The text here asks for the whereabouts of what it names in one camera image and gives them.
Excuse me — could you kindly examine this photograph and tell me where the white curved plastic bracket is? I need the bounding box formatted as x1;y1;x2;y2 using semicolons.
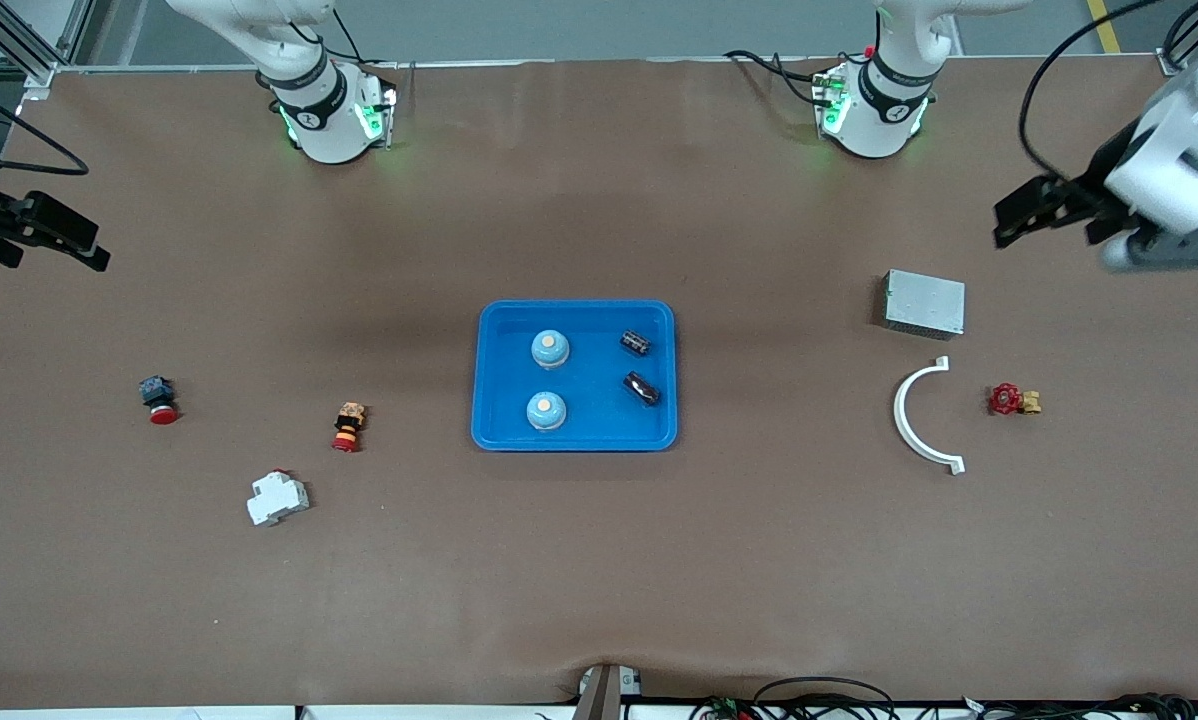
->
893;356;966;476

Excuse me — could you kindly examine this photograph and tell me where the blue plastic tray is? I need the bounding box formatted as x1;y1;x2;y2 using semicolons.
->
471;300;678;453

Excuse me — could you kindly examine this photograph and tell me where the aluminium frame profile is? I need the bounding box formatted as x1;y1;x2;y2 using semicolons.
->
0;0;95;101
1157;0;1198;77

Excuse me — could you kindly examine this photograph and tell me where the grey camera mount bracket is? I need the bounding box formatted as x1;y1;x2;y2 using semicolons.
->
574;663;645;720

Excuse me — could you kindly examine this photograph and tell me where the brown table cover mat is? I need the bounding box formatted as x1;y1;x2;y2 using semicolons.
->
0;55;1198;711

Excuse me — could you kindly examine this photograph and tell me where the red button orange body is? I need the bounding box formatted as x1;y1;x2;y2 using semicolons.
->
332;402;368;453

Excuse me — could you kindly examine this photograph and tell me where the grey metal box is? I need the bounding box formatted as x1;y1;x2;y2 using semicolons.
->
882;269;966;340

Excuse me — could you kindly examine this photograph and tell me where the white circuit breaker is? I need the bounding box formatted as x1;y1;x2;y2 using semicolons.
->
247;468;310;528

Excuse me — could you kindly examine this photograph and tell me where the black base power cable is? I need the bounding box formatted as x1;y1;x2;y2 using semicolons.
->
724;48;830;106

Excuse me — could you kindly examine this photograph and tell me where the black looped cable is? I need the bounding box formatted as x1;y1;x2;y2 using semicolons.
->
754;677;900;720

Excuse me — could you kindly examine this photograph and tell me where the red button dark body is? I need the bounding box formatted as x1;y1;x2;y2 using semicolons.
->
139;375;180;426

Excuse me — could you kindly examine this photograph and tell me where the red handle brass valve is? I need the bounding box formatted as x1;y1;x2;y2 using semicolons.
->
988;382;1043;417

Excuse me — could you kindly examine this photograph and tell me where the black cable bundle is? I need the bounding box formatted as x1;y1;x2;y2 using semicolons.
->
959;692;1198;720

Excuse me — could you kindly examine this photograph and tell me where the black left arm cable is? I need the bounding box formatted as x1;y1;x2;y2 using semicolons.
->
1019;0;1175;183

